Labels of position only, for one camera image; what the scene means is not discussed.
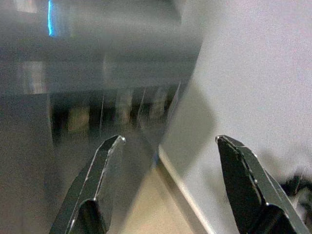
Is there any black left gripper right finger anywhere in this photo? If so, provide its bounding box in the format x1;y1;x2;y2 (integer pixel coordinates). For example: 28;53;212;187
215;135;312;234

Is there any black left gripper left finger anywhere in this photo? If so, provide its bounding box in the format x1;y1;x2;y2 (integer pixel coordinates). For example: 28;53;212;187
50;135;126;234

